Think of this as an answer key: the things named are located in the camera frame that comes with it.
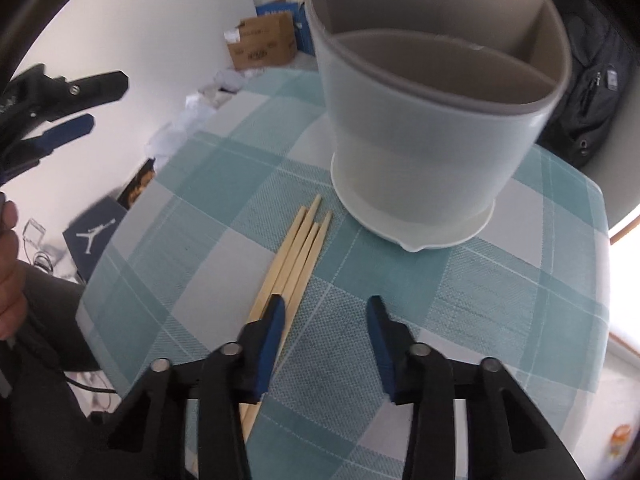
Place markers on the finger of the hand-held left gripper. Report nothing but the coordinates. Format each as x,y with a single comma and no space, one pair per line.
85,90
55,137

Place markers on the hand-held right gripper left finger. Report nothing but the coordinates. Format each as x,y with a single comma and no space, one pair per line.
270,332

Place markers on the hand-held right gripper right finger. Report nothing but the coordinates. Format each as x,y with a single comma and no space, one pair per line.
382,345

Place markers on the wooden chopstick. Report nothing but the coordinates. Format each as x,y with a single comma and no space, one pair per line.
279,257
312,257
300,240
299,269

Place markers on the white and grey utensil holder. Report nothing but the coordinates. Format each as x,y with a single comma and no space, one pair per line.
430,125

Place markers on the person's left hand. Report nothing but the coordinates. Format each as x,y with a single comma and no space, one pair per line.
11,280

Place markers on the teal checked tablecloth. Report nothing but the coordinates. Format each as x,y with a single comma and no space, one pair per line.
400,280

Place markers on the yellow and black packet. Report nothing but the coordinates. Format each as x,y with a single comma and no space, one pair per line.
136,185

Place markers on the clear plastic container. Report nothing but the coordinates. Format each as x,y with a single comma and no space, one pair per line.
34,232

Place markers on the dark blue shoebox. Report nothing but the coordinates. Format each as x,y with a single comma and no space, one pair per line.
92,237

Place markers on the white plastic bag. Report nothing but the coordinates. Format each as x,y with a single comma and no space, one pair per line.
200,105

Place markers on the brown cardboard box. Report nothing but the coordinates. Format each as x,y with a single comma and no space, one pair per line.
260,42

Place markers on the blue cardboard box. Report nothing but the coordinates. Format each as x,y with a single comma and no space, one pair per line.
295,22

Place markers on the person's dark trousers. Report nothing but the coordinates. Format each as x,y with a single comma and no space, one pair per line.
45,360

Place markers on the black backpack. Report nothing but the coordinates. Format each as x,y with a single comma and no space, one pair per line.
590,95

